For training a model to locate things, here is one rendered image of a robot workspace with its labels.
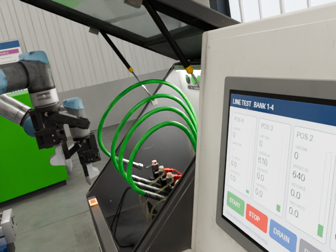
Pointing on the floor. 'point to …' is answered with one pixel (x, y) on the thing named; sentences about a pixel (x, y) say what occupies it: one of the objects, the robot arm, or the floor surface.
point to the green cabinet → (25, 162)
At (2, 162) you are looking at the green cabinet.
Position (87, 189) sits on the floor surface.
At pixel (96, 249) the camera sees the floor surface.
